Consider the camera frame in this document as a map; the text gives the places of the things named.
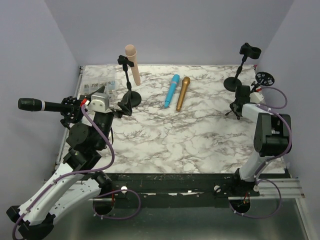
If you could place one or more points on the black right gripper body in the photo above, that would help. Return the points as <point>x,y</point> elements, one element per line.
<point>232,105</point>

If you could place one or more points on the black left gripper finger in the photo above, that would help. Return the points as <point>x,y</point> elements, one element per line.
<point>125,105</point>
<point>100,90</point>

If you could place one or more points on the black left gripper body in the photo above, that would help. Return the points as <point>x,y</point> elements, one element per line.
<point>105,124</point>

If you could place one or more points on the black stand holding beige microphone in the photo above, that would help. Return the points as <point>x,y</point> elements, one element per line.
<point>135,96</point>

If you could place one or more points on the black round-base clip stand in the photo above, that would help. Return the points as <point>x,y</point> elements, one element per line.
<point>248,51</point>

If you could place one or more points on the black tripod shock-mount stand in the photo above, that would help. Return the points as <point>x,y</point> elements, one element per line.
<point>262,79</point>

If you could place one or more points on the beige microphone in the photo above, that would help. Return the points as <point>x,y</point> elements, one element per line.
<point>131,54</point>

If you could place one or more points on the blue microphone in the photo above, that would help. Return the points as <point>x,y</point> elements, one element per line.
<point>174,82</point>

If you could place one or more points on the gold microphone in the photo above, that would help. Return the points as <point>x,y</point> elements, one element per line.
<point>185,83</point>

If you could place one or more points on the black microphone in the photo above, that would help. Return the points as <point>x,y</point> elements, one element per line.
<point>36,105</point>

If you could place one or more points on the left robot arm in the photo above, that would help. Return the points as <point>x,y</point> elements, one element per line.
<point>74,181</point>

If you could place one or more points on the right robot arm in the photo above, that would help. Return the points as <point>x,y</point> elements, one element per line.
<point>272,138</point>

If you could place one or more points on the clear plastic screw box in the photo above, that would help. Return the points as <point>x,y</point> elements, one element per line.
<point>92,85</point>

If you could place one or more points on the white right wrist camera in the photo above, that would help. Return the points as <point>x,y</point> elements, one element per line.
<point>257,96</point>

